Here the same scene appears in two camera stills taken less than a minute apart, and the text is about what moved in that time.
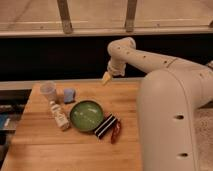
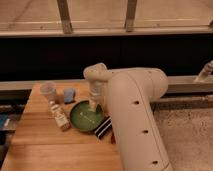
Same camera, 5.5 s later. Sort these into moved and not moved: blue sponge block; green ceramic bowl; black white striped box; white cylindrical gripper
Moved: white cylindrical gripper
Not moved: black white striped box; green ceramic bowl; blue sponge block
